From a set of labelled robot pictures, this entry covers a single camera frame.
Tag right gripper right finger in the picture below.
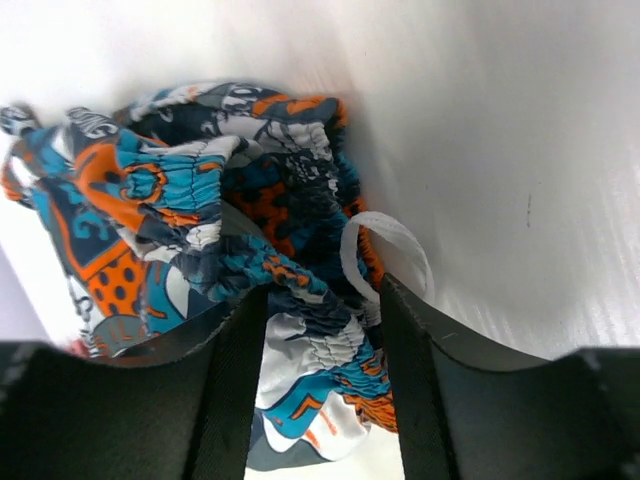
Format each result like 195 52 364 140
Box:
380 275 639 479

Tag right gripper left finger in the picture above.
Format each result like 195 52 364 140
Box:
1 287 267 479

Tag blue orange patterned shorts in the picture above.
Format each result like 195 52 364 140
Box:
0 79 436 473

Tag pink shark print shorts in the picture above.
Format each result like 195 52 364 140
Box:
66 339 91 359

